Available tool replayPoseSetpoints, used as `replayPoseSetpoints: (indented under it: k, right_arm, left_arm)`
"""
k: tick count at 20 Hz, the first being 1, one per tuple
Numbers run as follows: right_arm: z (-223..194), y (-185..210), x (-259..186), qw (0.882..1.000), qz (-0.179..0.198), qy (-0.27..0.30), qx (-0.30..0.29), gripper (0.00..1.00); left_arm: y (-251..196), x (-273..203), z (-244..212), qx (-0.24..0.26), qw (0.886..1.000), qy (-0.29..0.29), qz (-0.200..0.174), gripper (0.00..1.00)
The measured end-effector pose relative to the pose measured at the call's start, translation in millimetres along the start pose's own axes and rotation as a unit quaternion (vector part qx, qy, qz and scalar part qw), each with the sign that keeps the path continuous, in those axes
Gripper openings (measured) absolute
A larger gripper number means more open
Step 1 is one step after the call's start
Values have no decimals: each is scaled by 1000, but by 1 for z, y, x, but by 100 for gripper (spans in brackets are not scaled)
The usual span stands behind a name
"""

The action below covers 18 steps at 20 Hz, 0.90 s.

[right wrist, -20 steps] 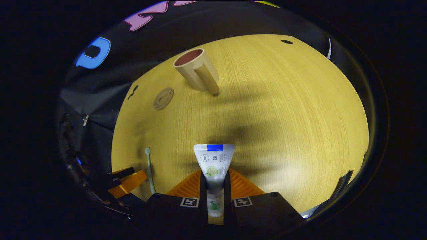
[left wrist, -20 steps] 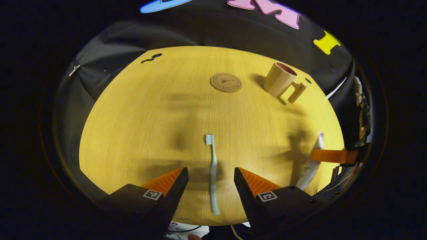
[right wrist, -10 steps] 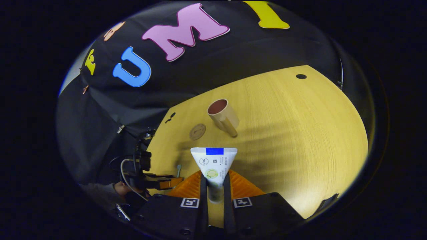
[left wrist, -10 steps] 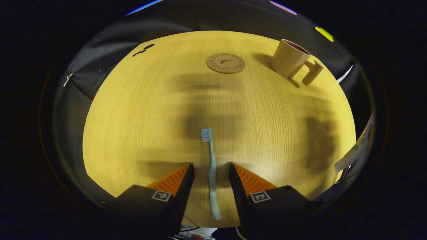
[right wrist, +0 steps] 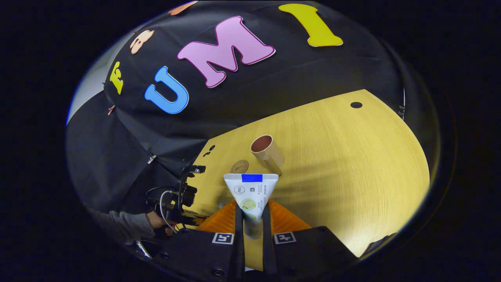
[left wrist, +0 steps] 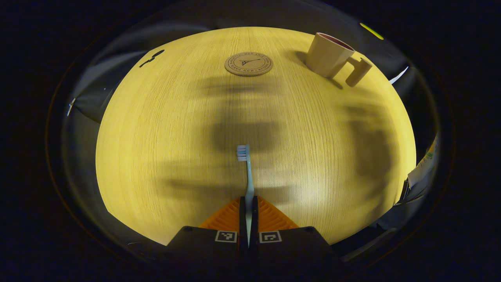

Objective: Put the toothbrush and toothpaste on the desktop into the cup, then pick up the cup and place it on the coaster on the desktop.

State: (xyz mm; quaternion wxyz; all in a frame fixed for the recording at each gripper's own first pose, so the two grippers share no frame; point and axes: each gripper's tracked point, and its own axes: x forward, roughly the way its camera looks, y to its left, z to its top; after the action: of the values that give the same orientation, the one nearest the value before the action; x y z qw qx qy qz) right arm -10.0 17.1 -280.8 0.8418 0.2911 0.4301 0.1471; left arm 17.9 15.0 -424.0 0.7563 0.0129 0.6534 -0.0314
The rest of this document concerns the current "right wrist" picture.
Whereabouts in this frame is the beige cup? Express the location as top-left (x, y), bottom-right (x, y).
top-left (250, 135), bottom-right (285, 175)

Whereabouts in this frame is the round brown coaster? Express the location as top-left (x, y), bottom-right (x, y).
top-left (230, 159), bottom-right (249, 174)

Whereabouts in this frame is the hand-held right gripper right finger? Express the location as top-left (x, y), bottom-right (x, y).
top-left (262, 199), bottom-right (359, 282)

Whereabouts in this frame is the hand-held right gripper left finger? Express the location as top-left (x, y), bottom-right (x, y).
top-left (155, 202), bottom-right (245, 282)

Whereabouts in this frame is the wooden desktop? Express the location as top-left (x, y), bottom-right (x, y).
top-left (184, 89), bottom-right (430, 271)

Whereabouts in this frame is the black backdrop cloth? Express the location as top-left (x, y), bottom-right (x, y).
top-left (66, 0), bottom-right (407, 220)

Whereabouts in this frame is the white toothpaste tube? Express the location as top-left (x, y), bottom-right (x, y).
top-left (224, 174), bottom-right (279, 240)

